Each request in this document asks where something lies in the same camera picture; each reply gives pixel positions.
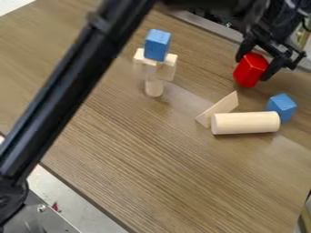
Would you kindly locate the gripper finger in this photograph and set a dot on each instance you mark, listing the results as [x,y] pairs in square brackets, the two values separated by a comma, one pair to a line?
[274,67]
[243,48]

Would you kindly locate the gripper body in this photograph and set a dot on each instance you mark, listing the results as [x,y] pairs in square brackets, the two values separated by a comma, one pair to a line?
[270,28]

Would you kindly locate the red polygon block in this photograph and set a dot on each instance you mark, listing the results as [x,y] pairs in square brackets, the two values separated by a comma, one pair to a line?
[250,69]

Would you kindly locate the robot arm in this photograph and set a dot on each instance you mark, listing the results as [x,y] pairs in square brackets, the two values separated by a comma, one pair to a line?
[81,79]

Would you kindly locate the blue cube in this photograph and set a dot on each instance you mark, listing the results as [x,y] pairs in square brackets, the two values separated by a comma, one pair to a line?
[282,106]

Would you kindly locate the wooden pyramid wedge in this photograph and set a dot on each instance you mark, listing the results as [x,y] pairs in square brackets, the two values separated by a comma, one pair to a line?
[218,109]

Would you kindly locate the large wooden cylinder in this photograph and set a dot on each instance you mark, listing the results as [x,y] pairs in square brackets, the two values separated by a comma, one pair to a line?
[245,122]

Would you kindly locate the wooden bridge block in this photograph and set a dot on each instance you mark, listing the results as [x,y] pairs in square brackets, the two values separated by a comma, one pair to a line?
[166,68]

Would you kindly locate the blue rectangular block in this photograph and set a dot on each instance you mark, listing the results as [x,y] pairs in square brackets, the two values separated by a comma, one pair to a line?
[157,45]

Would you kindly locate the small wooden cylinder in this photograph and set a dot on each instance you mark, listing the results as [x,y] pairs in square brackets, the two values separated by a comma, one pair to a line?
[154,87]

